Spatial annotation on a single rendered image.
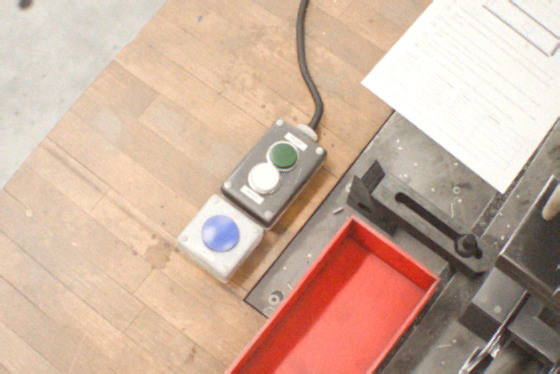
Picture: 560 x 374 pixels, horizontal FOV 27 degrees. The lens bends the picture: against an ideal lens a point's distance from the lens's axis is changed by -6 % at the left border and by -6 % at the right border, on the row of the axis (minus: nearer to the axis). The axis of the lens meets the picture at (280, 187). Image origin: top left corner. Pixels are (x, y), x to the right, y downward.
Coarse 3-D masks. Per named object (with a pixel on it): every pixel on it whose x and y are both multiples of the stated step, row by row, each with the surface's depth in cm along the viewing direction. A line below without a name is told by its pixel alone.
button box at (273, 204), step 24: (312, 96) 137; (312, 120) 135; (264, 144) 133; (312, 144) 133; (240, 168) 132; (312, 168) 132; (240, 192) 131; (264, 192) 130; (288, 192) 131; (264, 216) 130
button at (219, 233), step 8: (216, 216) 129; (224, 216) 129; (208, 224) 128; (216, 224) 128; (224, 224) 129; (232, 224) 129; (208, 232) 128; (216, 232) 128; (224, 232) 128; (232, 232) 128; (208, 240) 128; (216, 240) 128; (224, 240) 128; (232, 240) 128; (216, 248) 128; (224, 248) 128
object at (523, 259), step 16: (544, 192) 110; (528, 224) 108; (544, 224) 109; (512, 240) 108; (528, 240) 108; (544, 240) 108; (512, 256) 107; (528, 256) 107; (544, 256) 107; (512, 272) 109; (528, 272) 107; (544, 272) 107; (528, 288) 109; (544, 288) 107
